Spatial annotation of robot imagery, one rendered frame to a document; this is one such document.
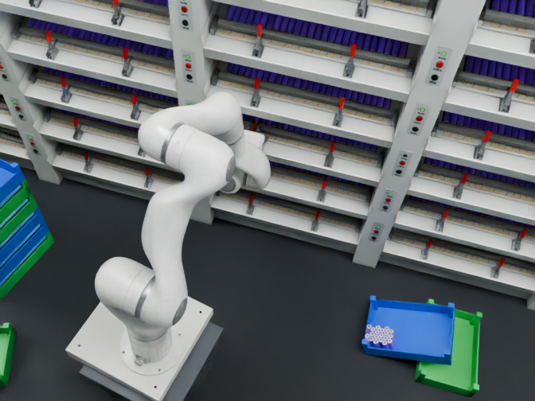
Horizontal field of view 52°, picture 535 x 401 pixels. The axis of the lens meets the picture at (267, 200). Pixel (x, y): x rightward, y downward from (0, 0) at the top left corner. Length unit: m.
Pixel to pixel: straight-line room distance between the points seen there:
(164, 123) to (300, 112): 0.64
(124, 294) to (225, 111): 0.49
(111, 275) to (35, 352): 0.86
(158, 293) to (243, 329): 0.82
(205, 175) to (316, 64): 0.59
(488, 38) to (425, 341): 1.09
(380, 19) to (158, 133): 0.64
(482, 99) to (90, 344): 1.32
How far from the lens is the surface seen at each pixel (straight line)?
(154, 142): 1.21
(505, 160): 1.80
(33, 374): 2.15
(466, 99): 1.63
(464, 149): 1.77
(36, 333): 2.21
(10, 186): 2.05
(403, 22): 1.49
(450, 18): 1.46
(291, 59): 1.63
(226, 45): 1.66
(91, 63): 1.95
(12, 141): 2.58
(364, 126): 1.74
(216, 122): 1.28
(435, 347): 2.10
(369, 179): 1.87
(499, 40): 1.52
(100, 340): 1.77
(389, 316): 2.17
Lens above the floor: 1.92
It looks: 53 degrees down
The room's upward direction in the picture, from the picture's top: 5 degrees clockwise
